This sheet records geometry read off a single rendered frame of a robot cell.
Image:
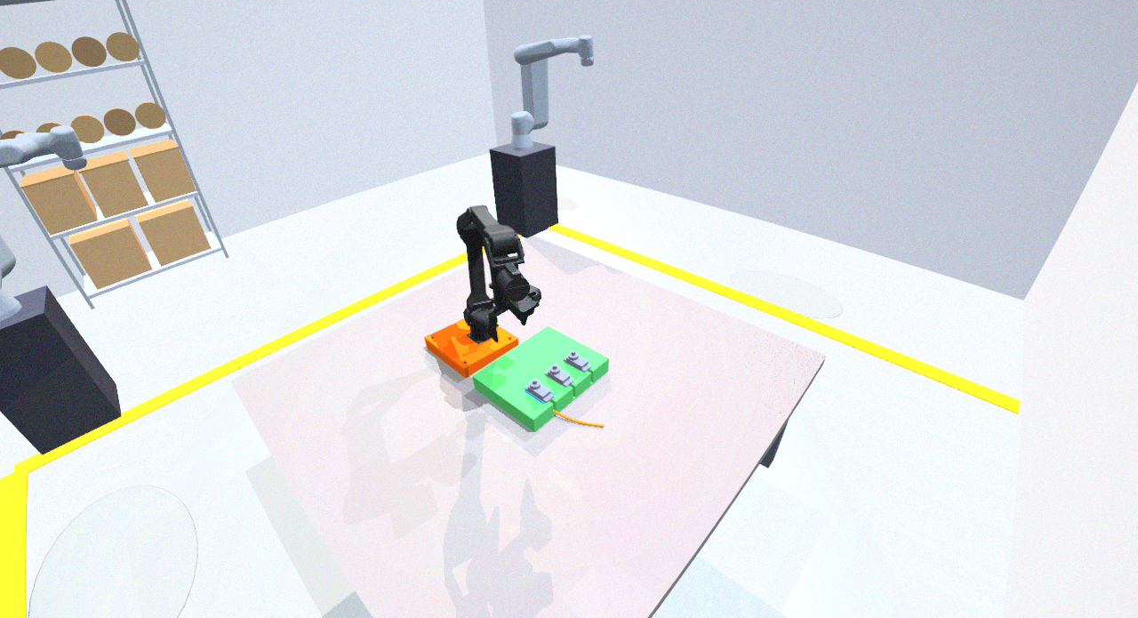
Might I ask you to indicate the green flat plate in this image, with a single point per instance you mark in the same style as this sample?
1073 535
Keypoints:
558 362

